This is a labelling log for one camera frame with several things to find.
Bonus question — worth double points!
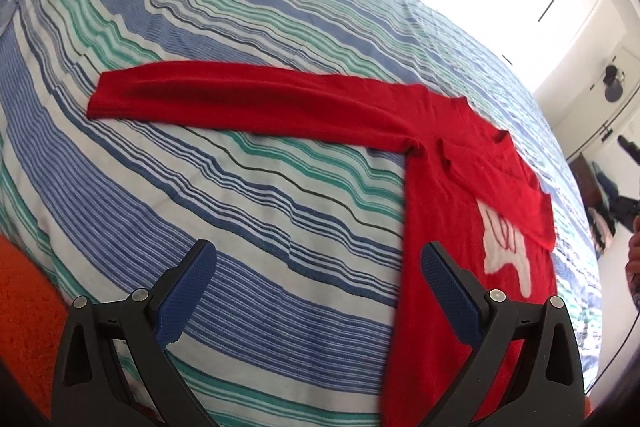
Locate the white door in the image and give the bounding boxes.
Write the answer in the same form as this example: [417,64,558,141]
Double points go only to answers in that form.
[534,41,640,160]

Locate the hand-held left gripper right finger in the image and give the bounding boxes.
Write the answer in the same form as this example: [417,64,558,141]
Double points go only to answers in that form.
[420,241,587,427]

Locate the person's right hand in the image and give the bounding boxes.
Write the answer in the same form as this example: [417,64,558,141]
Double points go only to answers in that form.
[626,217,640,314]

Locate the pile of clothes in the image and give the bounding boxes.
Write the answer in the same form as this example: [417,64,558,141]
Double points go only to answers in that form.
[587,161,622,254]

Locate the red sweater with white print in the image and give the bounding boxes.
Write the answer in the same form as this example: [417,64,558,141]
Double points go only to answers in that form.
[86,61,557,427]

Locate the dark hanging hats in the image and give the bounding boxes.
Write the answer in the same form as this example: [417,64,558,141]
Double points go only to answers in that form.
[602,64,627,104]

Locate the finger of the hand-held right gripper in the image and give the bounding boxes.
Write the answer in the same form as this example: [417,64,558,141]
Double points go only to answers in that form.
[617,134,640,168]

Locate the striped bed cover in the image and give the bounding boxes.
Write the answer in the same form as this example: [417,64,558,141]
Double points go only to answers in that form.
[0,0,603,427]

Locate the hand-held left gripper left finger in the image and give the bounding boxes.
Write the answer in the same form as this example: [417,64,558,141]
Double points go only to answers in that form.
[50,239,218,427]

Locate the orange fleece blanket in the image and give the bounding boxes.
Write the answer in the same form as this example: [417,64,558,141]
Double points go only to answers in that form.
[0,218,72,410]

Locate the dark wooden dresser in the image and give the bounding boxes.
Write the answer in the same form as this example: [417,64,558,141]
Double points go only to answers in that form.
[569,153,602,210]

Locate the black cable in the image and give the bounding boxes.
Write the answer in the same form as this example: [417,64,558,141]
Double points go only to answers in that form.
[595,309,640,389]

